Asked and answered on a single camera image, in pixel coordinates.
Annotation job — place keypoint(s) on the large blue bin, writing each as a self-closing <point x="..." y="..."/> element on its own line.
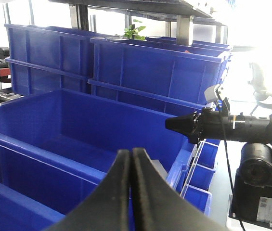
<point x="163" y="77"/>
<point x="44" y="59"/>

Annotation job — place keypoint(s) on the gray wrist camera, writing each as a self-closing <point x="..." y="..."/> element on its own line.
<point x="214" y="93"/>

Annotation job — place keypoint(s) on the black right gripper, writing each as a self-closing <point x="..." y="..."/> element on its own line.
<point x="208" y="124"/>

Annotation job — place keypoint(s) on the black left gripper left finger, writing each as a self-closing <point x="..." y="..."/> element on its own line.
<point x="107" y="207"/>

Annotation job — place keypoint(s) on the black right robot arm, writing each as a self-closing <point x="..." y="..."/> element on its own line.
<point x="251" y="129"/>

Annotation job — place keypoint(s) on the blue target bin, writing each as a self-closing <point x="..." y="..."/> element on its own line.
<point x="56" y="147"/>

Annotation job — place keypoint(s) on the green potted plant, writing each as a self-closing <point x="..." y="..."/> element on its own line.
<point x="133" y="30"/>

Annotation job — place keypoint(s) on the black robot base joint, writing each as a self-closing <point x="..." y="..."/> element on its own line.
<point x="252" y="198"/>

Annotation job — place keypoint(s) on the large blue bin upper left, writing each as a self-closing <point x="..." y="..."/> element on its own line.
<point x="44" y="59"/>

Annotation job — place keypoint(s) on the large blue bin upper right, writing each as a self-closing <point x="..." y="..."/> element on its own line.
<point x="163" y="77"/>

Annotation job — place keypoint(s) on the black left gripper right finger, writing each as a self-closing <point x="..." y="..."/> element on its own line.
<point x="157" y="207"/>

